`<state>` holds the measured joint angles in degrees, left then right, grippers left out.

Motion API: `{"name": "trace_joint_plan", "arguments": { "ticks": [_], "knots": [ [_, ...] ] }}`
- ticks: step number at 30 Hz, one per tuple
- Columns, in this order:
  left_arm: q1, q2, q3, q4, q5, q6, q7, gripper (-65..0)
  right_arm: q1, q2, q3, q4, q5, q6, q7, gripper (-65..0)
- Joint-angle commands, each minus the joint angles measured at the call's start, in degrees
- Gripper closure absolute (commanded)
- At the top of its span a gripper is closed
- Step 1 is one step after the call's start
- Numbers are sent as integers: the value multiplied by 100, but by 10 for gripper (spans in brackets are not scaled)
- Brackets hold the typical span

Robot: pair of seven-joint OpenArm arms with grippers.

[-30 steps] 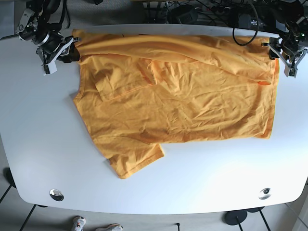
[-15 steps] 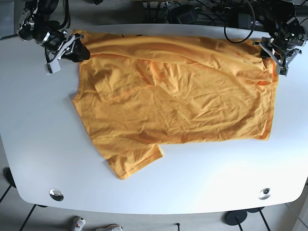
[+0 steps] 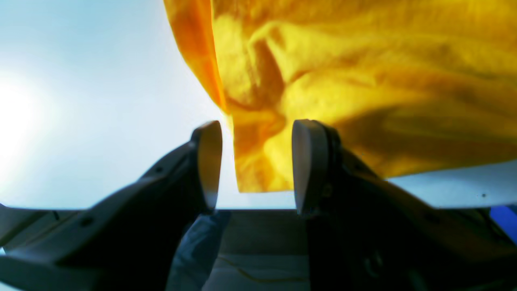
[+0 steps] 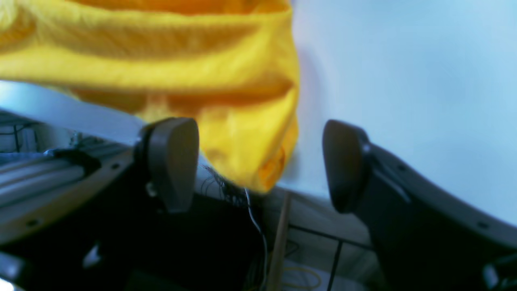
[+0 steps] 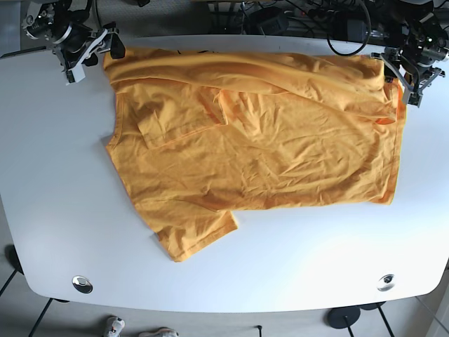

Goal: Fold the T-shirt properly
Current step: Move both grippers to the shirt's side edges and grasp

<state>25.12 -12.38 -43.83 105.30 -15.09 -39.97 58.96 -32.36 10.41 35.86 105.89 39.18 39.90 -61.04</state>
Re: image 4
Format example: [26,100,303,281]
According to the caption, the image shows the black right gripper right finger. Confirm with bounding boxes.
[322,120,517,291]

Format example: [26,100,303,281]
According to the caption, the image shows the orange T-shirt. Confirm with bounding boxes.
[1,0,300,193]

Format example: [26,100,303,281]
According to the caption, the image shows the yellow thin cable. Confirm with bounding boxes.
[283,266,322,290]

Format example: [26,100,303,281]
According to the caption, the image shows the wooden stick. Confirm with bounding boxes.
[265,193,292,291]

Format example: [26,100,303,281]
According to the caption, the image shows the tangled black cables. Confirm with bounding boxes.
[198,164,376,291]

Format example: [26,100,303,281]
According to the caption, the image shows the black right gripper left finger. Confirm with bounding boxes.
[135,118,200,213]

